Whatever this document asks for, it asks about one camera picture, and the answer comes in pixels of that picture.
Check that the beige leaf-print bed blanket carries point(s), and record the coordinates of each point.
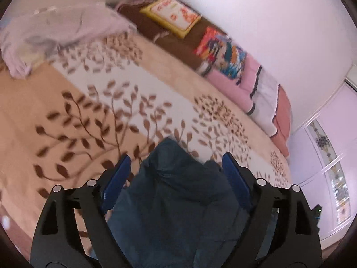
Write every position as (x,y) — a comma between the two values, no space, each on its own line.
(83,103)

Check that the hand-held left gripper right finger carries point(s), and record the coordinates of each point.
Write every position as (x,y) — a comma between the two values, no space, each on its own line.
(234,181)

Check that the colourful cartoon cushion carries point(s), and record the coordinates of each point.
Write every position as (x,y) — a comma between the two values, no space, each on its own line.
(223,53)

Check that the dark teal quilted jacket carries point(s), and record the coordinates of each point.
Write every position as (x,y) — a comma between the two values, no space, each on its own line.
(181,201)

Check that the light purple pillow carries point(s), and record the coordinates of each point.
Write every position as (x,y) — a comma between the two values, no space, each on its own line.
(55,30)

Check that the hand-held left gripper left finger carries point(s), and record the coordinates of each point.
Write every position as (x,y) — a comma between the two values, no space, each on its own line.
(115,184)

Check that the yellow floral cushion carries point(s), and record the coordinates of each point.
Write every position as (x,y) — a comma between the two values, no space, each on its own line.
(173,14)

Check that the white ornamented wardrobe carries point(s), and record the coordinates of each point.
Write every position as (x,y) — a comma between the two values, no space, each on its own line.
(320,150)

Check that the striped pink brown folded quilt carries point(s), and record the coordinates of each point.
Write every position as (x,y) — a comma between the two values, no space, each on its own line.
(265,100)

